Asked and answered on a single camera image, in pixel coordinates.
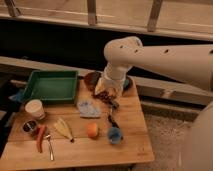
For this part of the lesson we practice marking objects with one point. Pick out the blue object at table edge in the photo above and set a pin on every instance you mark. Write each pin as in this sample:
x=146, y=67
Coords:
x=18, y=96

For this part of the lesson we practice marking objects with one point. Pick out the white paper cup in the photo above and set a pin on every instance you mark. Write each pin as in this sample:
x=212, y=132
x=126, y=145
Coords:
x=35, y=109

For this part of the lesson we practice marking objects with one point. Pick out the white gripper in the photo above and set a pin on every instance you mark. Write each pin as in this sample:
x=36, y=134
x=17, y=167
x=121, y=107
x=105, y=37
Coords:
x=105, y=84

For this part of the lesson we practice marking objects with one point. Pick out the orange toy fruit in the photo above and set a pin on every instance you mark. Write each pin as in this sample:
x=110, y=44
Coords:
x=92, y=130

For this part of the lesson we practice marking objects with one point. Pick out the dark bowl with teal sponge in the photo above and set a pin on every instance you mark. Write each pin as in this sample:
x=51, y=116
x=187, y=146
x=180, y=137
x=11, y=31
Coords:
x=127, y=84

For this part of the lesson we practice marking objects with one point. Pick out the blue white cloth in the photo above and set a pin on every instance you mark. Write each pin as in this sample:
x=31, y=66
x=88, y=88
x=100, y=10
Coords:
x=88, y=110

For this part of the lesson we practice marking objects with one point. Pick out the red chili pepper toy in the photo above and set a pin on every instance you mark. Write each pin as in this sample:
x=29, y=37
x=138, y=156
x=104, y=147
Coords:
x=40, y=136

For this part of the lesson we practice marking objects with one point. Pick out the brown bowl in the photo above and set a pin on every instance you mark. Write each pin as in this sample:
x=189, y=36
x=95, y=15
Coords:
x=91, y=79

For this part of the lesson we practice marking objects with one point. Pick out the yellow banana toy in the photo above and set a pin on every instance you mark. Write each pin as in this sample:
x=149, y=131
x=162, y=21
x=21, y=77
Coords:
x=61, y=126

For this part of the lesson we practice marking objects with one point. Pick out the brown grape bunch toy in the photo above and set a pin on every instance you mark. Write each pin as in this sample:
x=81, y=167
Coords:
x=108, y=99

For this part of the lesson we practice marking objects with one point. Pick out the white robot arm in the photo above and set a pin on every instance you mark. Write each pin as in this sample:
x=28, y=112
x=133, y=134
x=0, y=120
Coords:
x=191, y=64

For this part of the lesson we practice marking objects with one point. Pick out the green plastic tray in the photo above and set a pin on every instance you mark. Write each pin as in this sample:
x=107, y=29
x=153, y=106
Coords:
x=52, y=87

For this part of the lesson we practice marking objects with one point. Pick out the dark small utensil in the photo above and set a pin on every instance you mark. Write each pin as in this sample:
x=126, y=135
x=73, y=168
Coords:
x=112, y=121

